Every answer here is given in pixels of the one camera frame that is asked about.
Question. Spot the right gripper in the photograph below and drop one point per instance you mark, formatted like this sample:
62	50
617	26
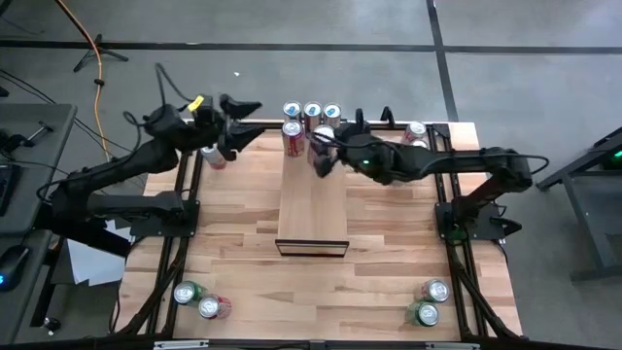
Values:
364	155

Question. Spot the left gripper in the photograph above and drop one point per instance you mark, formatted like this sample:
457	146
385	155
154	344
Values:
206	121

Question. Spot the green Sprite can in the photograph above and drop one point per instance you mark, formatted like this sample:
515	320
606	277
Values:
184	293
426	314

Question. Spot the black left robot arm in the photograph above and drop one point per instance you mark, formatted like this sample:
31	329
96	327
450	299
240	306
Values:
121	163

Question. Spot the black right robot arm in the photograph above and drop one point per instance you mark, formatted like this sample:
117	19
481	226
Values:
461	158

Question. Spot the red-white soda can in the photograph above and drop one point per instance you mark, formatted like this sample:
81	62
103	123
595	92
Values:
415	132
436	290

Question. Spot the black tripod base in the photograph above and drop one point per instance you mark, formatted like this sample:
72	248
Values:
98	49

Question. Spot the black beam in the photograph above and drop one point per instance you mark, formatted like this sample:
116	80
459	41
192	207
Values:
97	239

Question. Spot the white paper sheets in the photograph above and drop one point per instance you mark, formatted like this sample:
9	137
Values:
92	267

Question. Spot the grey side table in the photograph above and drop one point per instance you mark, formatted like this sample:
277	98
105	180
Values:
19	311
29	146

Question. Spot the black clamp tool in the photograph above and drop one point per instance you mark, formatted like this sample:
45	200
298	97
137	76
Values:
12	141

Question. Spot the black keyboard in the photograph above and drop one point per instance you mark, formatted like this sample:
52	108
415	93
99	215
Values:
5	189

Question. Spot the black computer mouse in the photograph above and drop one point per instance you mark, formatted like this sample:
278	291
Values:
12	265

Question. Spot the black knob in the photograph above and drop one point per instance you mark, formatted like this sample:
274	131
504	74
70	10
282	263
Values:
51	324

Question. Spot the grey metal stand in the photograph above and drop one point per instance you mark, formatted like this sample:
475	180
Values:
595	272

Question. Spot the black aluminium rig frame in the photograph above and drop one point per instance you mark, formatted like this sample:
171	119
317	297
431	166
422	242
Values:
459	287

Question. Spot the silver bracket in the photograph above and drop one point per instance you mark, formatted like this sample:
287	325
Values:
452	346
181	344

